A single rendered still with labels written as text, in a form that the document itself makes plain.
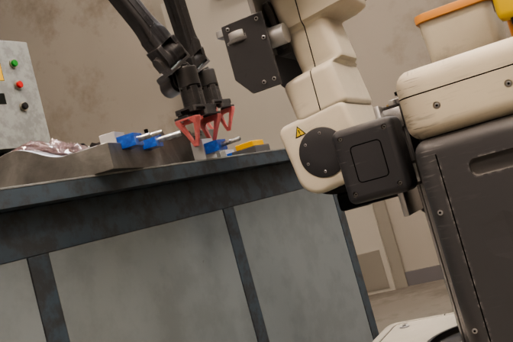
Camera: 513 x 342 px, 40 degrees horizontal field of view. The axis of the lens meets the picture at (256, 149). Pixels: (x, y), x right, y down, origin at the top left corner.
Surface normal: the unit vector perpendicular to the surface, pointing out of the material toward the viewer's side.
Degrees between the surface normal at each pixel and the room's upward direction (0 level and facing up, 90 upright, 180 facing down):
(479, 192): 90
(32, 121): 90
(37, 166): 90
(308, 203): 90
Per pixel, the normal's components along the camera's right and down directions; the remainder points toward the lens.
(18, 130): 0.81, -0.26
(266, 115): -0.42, 0.04
